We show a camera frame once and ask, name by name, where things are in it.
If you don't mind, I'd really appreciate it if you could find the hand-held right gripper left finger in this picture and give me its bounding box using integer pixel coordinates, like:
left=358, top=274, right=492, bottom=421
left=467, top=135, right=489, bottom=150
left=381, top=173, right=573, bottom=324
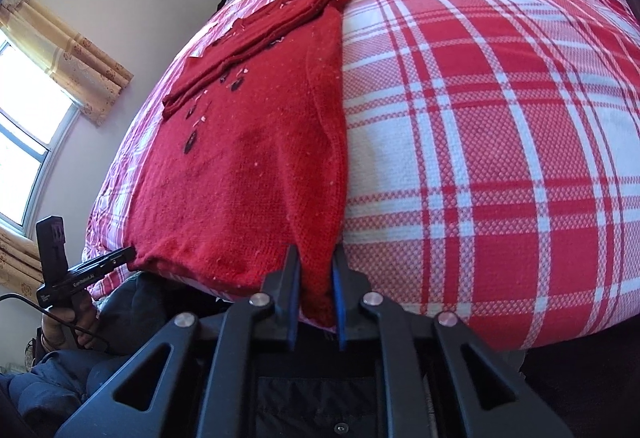
left=55, top=245, right=302, bottom=438

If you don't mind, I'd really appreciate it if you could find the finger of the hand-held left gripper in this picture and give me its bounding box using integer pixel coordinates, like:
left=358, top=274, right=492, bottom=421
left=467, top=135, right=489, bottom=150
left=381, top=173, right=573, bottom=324
left=75, top=245, right=137, bottom=277

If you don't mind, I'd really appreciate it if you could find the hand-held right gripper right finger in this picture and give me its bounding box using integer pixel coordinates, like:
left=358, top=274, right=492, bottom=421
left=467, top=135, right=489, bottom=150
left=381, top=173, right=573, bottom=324
left=331, top=245, right=573, bottom=438

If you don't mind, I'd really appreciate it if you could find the red knitted sweater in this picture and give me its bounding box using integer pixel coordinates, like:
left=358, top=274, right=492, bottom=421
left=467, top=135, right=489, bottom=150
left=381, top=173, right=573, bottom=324
left=129, top=0, right=361, bottom=328

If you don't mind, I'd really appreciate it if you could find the person's left hand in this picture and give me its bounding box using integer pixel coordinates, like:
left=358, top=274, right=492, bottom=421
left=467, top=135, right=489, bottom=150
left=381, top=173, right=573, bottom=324
left=41, top=295, right=102, bottom=350

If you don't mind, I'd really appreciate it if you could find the yellow patterned curtain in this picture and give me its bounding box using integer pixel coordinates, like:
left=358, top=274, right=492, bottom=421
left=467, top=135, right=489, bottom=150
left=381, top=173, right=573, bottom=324
left=0, top=217, right=47, bottom=288
left=0, top=0, right=135, bottom=127

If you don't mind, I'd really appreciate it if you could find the person's dark clothing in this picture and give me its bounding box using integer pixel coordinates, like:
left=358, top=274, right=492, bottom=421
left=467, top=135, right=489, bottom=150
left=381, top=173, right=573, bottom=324
left=95, top=274, right=175, bottom=357

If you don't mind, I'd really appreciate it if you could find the sliding window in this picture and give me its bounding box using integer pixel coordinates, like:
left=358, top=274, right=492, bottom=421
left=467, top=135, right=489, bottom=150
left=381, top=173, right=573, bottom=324
left=0, top=25, right=82, bottom=235

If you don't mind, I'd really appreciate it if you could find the bed with red plaid sheet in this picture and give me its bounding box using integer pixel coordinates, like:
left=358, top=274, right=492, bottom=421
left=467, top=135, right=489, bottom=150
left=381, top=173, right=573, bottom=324
left=85, top=0, right=640, bottom=355

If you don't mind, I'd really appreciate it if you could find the black cable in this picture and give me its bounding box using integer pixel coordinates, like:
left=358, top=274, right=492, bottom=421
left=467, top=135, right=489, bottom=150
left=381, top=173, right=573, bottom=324
left=0, top=292, right=111, bottom=353

